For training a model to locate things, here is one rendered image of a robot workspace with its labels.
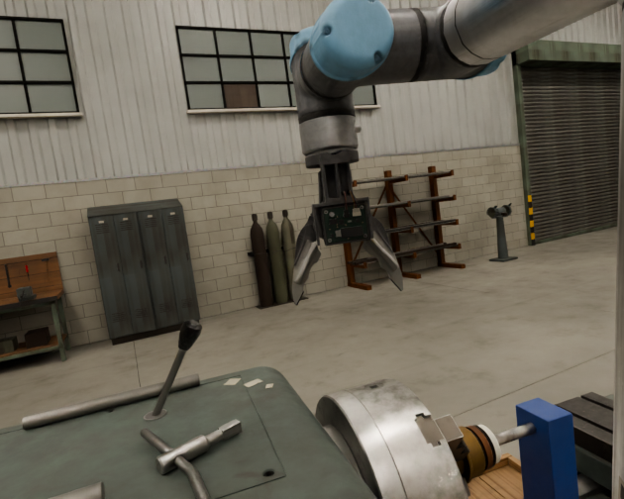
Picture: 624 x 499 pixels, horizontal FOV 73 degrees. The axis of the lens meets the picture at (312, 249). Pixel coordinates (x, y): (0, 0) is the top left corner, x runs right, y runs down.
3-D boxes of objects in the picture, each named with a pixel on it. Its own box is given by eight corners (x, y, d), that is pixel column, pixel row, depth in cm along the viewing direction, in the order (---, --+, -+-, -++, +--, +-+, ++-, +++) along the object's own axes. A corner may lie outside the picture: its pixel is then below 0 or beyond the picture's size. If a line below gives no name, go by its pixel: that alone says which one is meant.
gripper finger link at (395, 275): (408, 297, 55) (360, 247, 54) (398, 289, 61) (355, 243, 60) (426, 281, 55) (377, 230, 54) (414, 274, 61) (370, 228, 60)
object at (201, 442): (235, 430, 60) (156, 470, 52) (233, 415, 60) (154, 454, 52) (244, 435, 58) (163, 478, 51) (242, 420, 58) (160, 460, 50)
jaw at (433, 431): (409, 483, 69) (429, 449, 61) (395, 452, 72) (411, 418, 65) (466, 461, 72) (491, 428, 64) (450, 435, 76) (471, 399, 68)
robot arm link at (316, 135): (298, 131, 60) (356, 123, 60) (303, 163, 60) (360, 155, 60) (298, 120, 52) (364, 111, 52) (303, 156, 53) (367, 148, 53)
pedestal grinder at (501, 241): (502, 262, 848) (497, 205, 838) (487, 261, 882) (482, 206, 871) (519, 258, 867) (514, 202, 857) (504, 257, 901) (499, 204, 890)
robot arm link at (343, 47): (425, -18, 41) (383, 31, 52) (314, -15, 39) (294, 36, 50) (434, 64, 42) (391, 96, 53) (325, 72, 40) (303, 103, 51)
